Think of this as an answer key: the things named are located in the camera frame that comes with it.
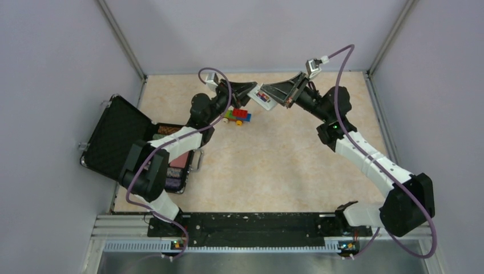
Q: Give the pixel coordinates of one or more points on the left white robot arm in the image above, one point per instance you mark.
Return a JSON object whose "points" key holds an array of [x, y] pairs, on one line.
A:
{"points": [[145, 169]]}

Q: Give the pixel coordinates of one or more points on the lego brick truck toy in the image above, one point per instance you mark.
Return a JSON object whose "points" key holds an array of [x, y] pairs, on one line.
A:
{"points": [[238, 116]]}

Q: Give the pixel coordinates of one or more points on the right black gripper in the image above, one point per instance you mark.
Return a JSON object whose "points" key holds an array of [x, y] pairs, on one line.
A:
{"points": [[283, 92]]}

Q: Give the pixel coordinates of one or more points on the pink card deck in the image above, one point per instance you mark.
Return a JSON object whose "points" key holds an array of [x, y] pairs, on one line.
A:
{"points": [[181, 161]]}

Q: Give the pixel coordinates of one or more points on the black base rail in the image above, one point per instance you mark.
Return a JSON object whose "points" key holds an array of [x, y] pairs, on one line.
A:
{"points": [[258, 230]]}

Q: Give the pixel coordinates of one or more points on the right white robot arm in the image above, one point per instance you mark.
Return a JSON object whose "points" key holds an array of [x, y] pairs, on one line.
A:
{"points": [[409, 198]]}

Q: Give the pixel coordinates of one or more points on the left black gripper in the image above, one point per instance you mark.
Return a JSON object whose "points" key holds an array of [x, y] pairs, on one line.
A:
{"points": [[239, 91]]}

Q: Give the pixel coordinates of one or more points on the white remote control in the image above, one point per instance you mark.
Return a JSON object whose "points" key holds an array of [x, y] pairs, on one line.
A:
{"points": [[267, 106]]}

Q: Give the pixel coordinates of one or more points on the black poker chip case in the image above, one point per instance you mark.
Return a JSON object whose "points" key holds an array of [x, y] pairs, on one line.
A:
{"points": [[119, 127]]}

